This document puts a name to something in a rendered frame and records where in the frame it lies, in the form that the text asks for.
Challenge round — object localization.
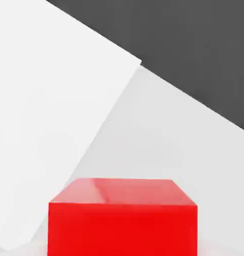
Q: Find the small red cube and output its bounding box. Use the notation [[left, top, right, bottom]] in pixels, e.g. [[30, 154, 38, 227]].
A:
[[47, 177, 198, 256]]

